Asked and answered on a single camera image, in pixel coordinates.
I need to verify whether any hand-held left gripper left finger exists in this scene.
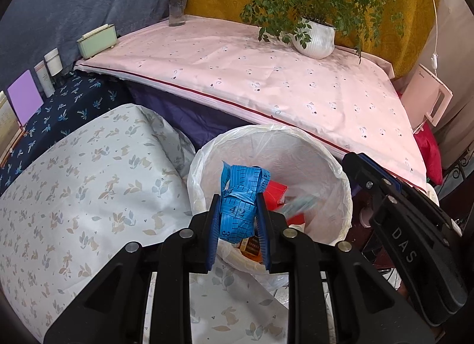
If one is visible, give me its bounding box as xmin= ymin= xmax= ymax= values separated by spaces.
xmin=44 ymin=193 xmax=223 ymax=344

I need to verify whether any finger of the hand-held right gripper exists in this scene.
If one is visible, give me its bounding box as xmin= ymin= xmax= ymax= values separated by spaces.
xmin=342 ymin=152 xmax=406 ymax=193

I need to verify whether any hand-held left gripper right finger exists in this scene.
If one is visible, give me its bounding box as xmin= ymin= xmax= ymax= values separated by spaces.
xmin=255 ymin=192 xmax=435 ymax=344

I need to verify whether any blue tape measure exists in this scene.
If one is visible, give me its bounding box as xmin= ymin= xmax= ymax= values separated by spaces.
xmin=219 ymin=161 xmax=272 ymax=245

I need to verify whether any white lined trash bin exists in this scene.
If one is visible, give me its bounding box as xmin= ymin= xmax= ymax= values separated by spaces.
xmin=187 ymin=124 xmax=353 ymax=274

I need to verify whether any brown packet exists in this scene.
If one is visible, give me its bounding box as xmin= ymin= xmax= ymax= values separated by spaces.
xmin=237 ymin=237 xmax=265 ymax=265

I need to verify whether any red box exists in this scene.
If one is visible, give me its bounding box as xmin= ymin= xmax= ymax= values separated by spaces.
xmin=265 ymin=180 xmax=291 ymax=212

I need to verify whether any red cloth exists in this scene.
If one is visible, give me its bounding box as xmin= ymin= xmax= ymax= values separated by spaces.
xmin=413 ymin=122 xmax=444 ymax=185

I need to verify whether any dark purple cloth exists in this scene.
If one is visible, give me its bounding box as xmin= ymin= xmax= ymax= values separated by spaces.
xmin=128 ymin=81 xmax=260 ymax=145

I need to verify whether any white rabbit-print sheet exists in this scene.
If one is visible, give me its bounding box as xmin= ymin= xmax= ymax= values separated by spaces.
xmin=0 ymin=103 xmax=293 ymax=344

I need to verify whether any pink printed sheet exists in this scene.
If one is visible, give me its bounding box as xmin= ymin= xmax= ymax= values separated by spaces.
xmin=73 ymin=15 xmax=426 ymax=191

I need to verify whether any green plant in white pot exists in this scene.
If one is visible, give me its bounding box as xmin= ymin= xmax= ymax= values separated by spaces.
xmin=211 ymin=0 xmax=406 ymax=65

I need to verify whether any yellow cloth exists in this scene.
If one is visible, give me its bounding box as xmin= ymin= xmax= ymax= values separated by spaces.
xmin=185 ymin=0 xmax=443 ymax=79

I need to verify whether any navy printed cloth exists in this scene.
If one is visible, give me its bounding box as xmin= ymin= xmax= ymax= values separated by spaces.
xmin=0 ymin=70 xmax=128 ymax=197

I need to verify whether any green tissue box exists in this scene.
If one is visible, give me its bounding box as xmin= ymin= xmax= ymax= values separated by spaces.
xmin=76 ymin=23 xmax=118 ymax=60

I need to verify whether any tall white bottle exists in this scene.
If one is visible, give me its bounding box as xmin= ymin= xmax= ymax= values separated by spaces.
xmin=34 ymin=62 xmax=55 ymax=97

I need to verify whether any open kraft cardboard box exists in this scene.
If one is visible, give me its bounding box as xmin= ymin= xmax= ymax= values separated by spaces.
xmin=0 ymin=90 xmax=29 ymax=167

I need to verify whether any purple card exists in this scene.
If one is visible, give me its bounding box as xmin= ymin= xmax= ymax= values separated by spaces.
xmin=7 ymin=70 xmax=44 ymax=124

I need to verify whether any white bottle with cap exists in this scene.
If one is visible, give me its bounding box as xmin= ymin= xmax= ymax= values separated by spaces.
xmin=44 ymin=48 xmax=64 ymax=78

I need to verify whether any blue-grey blanket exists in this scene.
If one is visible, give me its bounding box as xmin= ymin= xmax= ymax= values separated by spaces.
xmin=0 ymin=0 xmax=193 ymax=90

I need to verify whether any pink box with handle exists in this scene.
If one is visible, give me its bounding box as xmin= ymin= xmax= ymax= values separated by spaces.
xmin=400 ymin=64 xmax=453 ymax=134

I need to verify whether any white cable with switch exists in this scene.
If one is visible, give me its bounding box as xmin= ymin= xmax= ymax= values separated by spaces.
xmin=425 ymin=0 xmax=442 ymax=71

